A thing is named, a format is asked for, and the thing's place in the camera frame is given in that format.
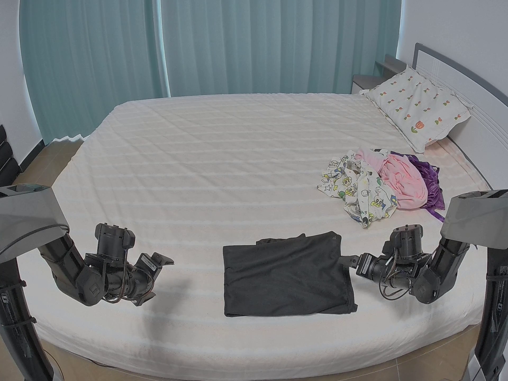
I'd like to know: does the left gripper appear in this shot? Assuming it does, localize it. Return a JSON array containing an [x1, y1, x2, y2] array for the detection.
[[133, 252, 175, 289]]

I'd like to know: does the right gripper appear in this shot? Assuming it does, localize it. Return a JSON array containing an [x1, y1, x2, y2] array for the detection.
[[337, 253, 385, 281]]

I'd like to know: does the black T-shirt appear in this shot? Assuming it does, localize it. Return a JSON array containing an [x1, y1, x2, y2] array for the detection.
[[222, 231, 359, 317]]

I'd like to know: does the bed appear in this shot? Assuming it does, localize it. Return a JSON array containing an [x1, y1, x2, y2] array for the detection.
[[16, 42, 508, 376]]

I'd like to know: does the white printed pyjama garment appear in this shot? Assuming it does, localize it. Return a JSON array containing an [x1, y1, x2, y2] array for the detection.
[[316, 149, 398, 229]]

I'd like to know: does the pink garment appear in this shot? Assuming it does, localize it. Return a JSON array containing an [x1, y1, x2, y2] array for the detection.
[[354, 147, 428, 210]]

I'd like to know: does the purple garment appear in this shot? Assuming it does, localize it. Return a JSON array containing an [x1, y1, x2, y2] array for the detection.
[[391, 153, 447, 222]]

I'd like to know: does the white printed pillow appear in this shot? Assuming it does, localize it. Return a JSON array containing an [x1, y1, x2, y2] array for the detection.
[[359, 67, 472, 152]]

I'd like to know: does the grey bedside table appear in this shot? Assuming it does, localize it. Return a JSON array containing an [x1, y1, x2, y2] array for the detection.
[[351, 53, 409, 93]]

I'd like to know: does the black chest of drawers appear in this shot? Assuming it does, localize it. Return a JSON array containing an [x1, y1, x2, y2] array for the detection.
[[0, 125, 20, 185]]

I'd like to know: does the blue-green curtain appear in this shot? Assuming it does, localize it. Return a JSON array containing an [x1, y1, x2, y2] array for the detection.
[[159, 0, 401, 96], [20, 0, 171, 144]]

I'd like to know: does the black cable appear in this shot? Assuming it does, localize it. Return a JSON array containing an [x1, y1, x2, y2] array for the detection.
[[378, 280, 412, 301]]

